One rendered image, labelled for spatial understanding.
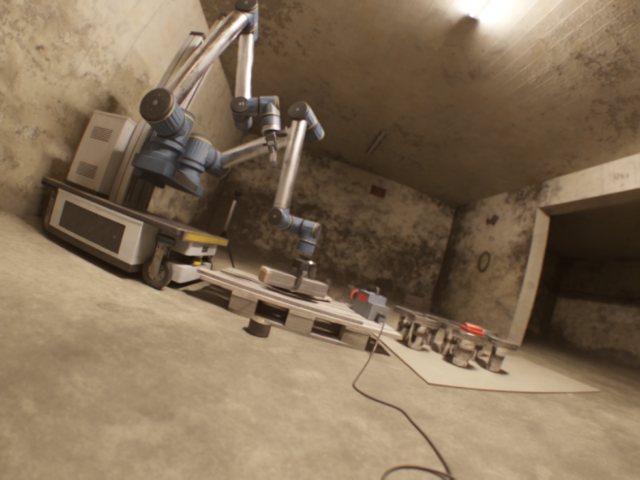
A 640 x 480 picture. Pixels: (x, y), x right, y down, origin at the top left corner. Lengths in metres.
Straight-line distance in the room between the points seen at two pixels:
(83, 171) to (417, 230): 7.10
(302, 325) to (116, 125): 1.74
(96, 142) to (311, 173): 5.82
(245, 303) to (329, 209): 5.67
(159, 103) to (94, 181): 0.75
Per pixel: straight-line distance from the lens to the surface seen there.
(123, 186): 2.04
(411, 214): 7.65
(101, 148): 2.13
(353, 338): 1.65
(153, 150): 1.82
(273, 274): 1.72
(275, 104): 1.64
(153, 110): 1.61
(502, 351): 2.26
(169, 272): 1.57
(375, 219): 7.29
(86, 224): 1.79
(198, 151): 2.23
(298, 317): 1.59
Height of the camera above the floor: 0.42
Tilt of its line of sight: 4 degrees up
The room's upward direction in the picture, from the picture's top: 18 degrees clockwise
